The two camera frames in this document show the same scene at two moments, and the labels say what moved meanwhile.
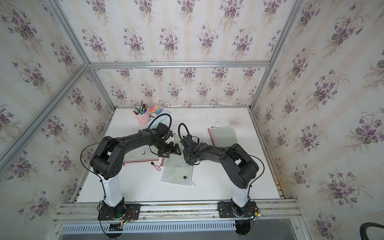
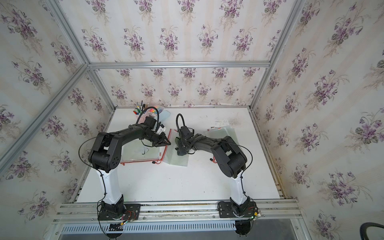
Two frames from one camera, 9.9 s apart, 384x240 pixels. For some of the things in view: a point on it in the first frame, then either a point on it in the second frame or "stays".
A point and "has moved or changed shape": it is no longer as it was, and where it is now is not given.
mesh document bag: [223, 136] stays
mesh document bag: [176, 171] has moved or changed shape
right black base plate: [227, 209] stays
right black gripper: [184, 156] to [180, 147]
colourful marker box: [155, 110] stays
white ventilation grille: [149, 227] stays
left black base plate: [128, 212] stays
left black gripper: [170, 150] to [161, 141]
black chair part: [363, 228] stays
